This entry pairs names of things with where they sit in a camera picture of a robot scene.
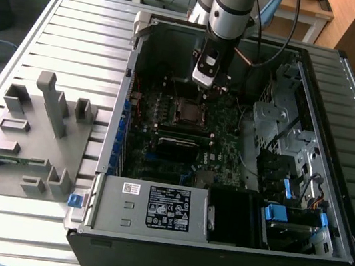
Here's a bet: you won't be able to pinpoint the thin white wire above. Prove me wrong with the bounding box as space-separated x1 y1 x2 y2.
234 102 256 134

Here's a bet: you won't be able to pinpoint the silver power supply unit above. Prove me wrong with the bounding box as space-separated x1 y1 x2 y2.
79 170 217 252

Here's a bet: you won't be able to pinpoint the black graphics card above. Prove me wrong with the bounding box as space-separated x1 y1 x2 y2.
155 135 202 167

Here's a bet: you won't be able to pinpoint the grey parts rack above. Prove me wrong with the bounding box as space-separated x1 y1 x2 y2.
0 63 104 211

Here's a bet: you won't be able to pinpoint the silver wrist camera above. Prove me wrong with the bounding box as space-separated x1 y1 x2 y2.
190 44 225 89

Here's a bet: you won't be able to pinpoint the black drive bay bracket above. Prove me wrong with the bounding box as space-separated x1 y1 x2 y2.
251 148 300 197

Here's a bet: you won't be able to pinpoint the green RAM stick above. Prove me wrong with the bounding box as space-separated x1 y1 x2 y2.
0 151 47 174

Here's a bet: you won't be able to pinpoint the black hard disk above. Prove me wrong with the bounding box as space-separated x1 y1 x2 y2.
262 217 316 257

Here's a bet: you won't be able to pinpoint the pale blue teach pendant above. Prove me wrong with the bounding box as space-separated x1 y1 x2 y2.
255 0 287 33

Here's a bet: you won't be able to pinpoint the green motherboard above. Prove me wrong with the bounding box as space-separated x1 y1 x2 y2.
115 73 267 199

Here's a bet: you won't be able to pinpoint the perforated metal drive cage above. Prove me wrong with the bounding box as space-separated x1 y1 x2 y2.
244 50 315 161

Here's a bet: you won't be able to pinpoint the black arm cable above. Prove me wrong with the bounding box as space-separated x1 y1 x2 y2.
230 0 302 74

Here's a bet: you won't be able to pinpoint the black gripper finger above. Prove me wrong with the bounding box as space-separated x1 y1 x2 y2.
198 72 234 110

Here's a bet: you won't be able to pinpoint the black looped wire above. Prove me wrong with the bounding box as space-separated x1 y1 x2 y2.
240 64 274 99

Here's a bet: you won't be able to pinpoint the blue case latch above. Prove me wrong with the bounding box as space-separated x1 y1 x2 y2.
66 192 85 210

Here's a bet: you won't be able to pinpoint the square silver CPU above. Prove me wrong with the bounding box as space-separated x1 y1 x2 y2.
179 102 204 125

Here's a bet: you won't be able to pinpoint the RAM slot black clips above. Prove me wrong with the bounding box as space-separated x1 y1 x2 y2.
156 129 215 143
157 121 216 135

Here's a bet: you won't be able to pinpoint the metal socket cover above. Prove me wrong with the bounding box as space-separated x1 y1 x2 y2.
171 97 211 131

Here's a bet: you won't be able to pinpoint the blue expansion slot retainer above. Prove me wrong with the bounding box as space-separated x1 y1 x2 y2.
107 95 135 178

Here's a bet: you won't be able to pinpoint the coloured wire bundle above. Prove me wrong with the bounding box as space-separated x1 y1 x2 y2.
309 195 330 212

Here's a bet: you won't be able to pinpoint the CPU socket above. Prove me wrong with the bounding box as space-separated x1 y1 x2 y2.
169 95 213 132

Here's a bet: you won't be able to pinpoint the grey chipset heatsink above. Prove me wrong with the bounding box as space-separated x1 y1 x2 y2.
195 169 217 189

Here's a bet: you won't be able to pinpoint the blue disk carrier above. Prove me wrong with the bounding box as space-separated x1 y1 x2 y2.
256 201 333 259
279 177 295 199

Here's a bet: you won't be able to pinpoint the black PC case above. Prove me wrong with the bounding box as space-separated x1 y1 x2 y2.
57 4 355 266

